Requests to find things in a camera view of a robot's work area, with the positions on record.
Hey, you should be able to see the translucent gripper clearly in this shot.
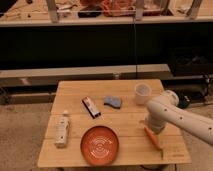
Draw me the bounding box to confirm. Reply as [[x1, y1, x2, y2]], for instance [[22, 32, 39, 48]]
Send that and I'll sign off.
[[139, 120, 157, 133]]

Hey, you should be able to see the orange pepper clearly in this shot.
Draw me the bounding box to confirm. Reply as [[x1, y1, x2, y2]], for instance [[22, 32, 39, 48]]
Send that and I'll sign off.
[[144, 127, 164, 158]]

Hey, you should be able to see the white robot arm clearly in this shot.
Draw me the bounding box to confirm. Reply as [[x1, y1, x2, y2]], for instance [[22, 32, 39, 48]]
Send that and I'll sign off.
[[146, 90, 213, 146]]

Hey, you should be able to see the white ceramic cup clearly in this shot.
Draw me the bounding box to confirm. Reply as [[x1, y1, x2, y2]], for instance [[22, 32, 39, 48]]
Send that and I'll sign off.
[[134, 83, 152, 105]]

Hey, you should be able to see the blue sponge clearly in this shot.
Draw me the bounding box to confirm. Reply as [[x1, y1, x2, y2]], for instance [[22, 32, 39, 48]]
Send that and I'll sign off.
[[104, 96, 122, 109]]

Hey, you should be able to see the orange ribbed bowl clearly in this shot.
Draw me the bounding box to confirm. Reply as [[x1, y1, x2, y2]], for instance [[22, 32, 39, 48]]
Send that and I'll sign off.
[[80, 125, 119, 166]]

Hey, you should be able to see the wooden folding table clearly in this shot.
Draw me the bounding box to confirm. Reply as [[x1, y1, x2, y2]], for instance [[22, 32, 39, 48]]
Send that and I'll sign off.
[[38, 80, 191, 168]]

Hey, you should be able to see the white plastic bottle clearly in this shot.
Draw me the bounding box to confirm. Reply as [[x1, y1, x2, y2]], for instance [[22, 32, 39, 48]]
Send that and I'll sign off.
[[54, 110, 70, 148]]

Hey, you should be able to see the long metal bench rail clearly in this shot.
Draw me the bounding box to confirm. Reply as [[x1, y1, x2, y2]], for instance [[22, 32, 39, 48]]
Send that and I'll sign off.
[[0, 64, 170, 87]]

